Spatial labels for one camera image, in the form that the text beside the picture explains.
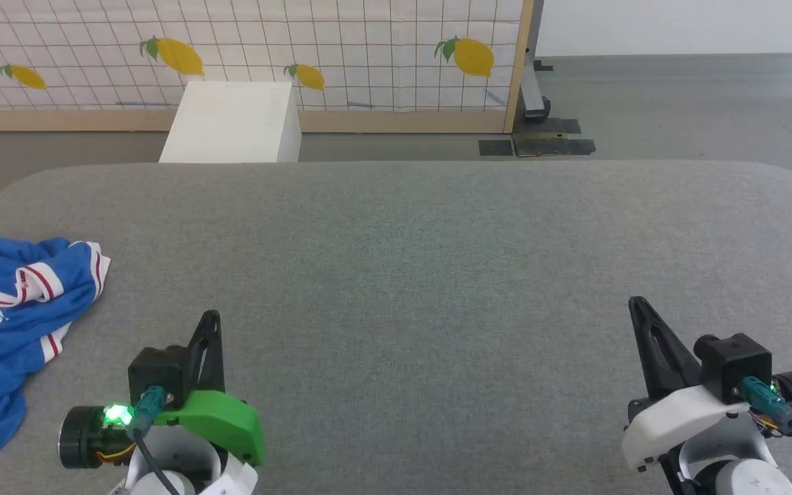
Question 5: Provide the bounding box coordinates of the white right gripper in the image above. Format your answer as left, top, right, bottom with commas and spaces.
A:
621, 296, 758, 474

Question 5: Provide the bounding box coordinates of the grey fabric sofa cushion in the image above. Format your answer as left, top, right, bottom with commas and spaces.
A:
0, 160, 792, 495

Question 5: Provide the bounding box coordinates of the white box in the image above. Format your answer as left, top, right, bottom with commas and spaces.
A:
158, 80, 303, 164

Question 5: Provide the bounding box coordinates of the grey metal stand post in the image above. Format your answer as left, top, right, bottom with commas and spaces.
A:
520, 0, 554, 125

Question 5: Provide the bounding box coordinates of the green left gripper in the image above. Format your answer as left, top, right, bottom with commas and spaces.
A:
154, 309, 267, 468

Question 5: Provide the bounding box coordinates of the lemon print tiled panel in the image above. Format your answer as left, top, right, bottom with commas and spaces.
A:
0, 0, 536, 134

